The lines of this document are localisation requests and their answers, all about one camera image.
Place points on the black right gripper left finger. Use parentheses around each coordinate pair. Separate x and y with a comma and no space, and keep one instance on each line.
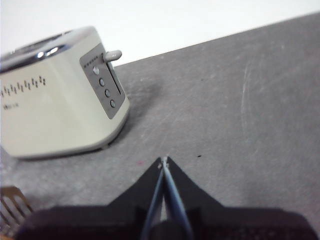
(140,192)

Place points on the metal toast rack blue band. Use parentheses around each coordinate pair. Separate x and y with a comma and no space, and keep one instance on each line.
(12,207)

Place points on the grey toaster lever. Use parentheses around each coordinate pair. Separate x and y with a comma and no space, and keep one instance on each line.
(113,55)

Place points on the cream and steel toaster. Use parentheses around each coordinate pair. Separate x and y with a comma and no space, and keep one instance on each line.
(55,117)

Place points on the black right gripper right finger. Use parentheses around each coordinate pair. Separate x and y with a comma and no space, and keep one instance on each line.
(190,192)

